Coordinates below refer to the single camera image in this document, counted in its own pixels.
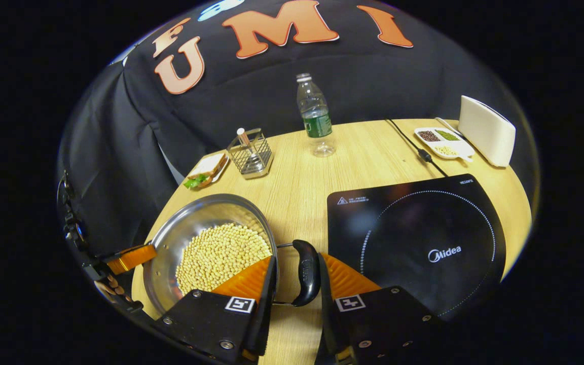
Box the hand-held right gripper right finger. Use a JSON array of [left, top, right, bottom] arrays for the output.
[[316, 252, 445, 365]]

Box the pile of yellow soybeans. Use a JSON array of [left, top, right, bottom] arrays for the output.
[[175, 223, 273, 296]]

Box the steel pot with black handles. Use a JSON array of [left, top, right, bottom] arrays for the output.
[[142, 193, 322, 318]]

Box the clear plastic water bottle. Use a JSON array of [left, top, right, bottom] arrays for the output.
[[296, 72, 336, 158]]

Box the sandwich on white plate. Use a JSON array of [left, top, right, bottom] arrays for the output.
[[183, 151, 231, 191]]

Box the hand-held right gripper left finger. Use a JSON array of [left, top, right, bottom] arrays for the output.
[[153, 255, 279, 363]]

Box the white divided dish with beans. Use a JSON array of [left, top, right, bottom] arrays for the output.
[[413, 127, 476, 162]]

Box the wire mesh holder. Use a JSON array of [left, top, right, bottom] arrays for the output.
[[227, 128, 275, 180]]

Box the black induction cooktop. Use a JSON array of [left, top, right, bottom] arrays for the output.
[[326, 173, 507, 321]]

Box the black backdrop cloth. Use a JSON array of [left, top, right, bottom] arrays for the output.
[[56, 0, 528, 257]]

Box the black power cable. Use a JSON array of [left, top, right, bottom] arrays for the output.
[[384, 118, 449, 178]]

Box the white toaster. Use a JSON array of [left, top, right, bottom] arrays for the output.
[[457, 95, 517, 168]]

